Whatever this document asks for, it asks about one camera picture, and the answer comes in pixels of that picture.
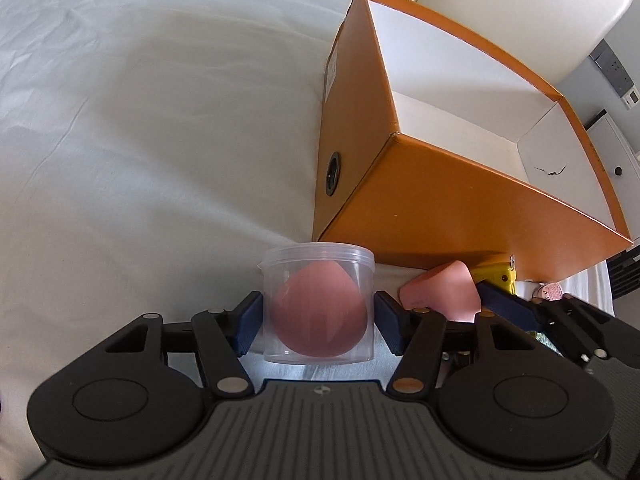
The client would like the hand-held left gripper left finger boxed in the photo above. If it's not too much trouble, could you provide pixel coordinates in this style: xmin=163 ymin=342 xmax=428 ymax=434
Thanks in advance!
xmin=101 ymin=291 xmax=264 ymax=396

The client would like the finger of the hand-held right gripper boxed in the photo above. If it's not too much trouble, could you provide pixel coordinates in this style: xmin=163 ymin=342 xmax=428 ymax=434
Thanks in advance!
xmin=477 ymin=282 xmax=640 ymax=366

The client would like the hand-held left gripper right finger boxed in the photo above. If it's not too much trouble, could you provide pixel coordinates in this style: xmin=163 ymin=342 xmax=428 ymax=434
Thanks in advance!
xmin=374 ymin=290 xmax=544 ymax=396

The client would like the yellow tape measure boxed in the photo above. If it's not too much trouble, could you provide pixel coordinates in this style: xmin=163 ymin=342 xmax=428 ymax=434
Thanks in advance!
xmin=472 ymin=255 xmax=517 ymax=291

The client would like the white tin with pink label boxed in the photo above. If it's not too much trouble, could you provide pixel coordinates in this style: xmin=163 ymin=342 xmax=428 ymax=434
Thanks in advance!
xmin=531 ymin=282 xmax=565 ymax=302

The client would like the clear plastic jar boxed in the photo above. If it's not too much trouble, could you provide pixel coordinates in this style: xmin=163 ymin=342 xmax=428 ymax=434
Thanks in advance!
xmin=257 ymin=242 xmax=376 ymax=365

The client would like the pink wedge sponge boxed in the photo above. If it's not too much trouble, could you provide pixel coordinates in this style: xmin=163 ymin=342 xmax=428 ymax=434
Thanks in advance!
xmin=399 ymin=260 xmax=482 ymax=322

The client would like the pink round makeup sponge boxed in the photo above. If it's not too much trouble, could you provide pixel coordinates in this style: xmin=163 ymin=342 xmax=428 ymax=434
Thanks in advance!
xmin=270 ymin=259 xmax=370 ymax=360

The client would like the orange cardboard box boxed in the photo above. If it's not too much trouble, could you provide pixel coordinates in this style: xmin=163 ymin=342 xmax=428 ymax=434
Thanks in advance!
xmin=312 ymin=0 xmax=635 ymax=281

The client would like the white drawer nightstand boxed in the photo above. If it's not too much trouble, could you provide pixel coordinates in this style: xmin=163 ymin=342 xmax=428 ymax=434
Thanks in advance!
xmin=585 ymin=110 xmax=640 ymax=301

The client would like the white bed sheet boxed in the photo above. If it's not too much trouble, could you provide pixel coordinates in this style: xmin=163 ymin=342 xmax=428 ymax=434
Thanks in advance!
xmin=0 ymin=0 xmax=640 ymax=480

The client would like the cream padded headboard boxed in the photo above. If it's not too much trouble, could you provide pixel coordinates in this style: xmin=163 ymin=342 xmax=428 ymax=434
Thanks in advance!
xmin=10 ymin=0 xmax=633 ymax=98

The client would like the grey wall switch panel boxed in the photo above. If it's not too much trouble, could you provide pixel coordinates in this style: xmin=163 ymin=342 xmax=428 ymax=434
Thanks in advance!
xmin=590 ymin=40 xmax=636 ymax=96

